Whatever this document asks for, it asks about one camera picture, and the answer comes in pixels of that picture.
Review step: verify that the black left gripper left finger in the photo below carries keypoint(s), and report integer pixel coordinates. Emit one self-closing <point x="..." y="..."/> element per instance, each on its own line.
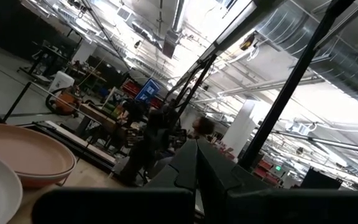
<point x="182" y="174"/>

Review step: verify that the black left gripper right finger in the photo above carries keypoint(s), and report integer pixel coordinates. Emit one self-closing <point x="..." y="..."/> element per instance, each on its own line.
<point x="216" y="174"/>

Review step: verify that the terracotta pink plate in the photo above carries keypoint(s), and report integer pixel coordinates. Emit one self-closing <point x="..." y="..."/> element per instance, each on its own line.
<point x="20" y="149"/>

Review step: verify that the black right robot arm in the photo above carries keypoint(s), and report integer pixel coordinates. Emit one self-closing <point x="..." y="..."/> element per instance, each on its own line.
<point x="154" y="137"/>

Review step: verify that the person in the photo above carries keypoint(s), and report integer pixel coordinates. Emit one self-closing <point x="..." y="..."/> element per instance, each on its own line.
<point x="204" y="126"/>

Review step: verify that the blue sign board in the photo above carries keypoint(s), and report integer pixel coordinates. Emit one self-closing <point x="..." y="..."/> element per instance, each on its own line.
<point x="148" y="90"/>

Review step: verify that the red storage shelving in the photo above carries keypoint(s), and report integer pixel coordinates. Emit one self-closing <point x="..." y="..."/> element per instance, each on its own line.
<point x="130" y="87"/>

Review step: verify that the wooden workbench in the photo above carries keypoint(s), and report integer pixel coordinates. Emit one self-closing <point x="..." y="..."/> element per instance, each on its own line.
<point x="98" y="116"/>

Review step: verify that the black screen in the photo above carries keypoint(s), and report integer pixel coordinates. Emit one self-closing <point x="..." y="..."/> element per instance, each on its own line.
<point x="320" y="180"/>

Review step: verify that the orange shop vacuum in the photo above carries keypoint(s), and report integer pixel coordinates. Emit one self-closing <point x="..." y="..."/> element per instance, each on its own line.
<point x="64" y="102"/>

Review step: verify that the white bin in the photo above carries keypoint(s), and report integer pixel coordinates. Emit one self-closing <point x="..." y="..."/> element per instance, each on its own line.
<point x="61" y="81"/>

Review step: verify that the black metal rig frame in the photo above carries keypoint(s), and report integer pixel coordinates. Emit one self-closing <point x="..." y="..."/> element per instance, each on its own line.
<point x="291" y="87"/>

